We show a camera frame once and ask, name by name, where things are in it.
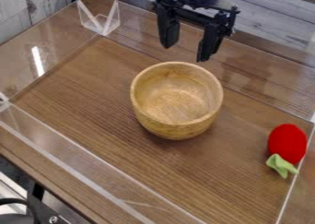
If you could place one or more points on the clear acrylic corner bracket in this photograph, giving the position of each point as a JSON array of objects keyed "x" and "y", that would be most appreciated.
[{"x": 100, "y": 23}]

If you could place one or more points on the light wooden bowl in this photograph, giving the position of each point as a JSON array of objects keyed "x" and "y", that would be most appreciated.
[{"x": 177, "y": 97}]

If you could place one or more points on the red plush strawberry toy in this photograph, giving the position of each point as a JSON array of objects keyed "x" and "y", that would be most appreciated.
[{"x": 287, "y": 148}]

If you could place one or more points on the black metal table leg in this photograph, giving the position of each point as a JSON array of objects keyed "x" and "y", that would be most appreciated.
[{"x": 47, "y": 216}]

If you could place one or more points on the clear acrylic tray wall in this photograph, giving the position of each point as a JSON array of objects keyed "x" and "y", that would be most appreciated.
[{"x": 68, "y": 129}]

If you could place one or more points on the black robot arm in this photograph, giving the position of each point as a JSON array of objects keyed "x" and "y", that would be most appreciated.
[{"x": 214, "y": 15}]

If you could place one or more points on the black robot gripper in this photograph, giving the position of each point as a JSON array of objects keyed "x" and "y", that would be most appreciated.
[{"x": 201, "y": 11}]

